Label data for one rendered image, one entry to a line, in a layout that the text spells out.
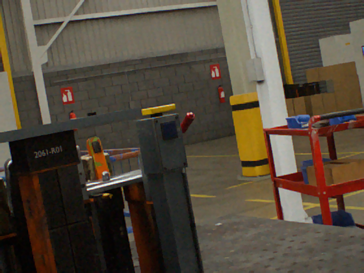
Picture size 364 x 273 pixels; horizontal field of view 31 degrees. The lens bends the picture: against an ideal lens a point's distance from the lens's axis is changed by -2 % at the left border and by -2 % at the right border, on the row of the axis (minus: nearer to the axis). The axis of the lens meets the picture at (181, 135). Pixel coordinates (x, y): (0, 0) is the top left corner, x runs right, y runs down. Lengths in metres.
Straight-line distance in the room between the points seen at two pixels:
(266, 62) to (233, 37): 3.25
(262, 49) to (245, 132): 3.30
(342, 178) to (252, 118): 4.99
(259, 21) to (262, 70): 0.40
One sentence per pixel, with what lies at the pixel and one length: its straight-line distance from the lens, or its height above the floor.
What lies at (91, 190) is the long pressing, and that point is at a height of 1.00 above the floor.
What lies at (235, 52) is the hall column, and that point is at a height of 1.64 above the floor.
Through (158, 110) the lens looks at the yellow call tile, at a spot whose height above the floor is 1.15.
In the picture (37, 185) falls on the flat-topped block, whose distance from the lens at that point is 1.21.
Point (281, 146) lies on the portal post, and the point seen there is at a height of 0.66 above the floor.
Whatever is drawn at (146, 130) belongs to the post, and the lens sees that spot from 1.35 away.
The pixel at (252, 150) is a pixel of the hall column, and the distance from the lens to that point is 8.56.
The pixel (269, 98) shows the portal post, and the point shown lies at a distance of 5.40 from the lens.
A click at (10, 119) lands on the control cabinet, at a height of 1.33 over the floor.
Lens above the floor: 1.17
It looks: 3 degrees down
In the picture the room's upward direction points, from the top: 10 degrees counter-clockwise
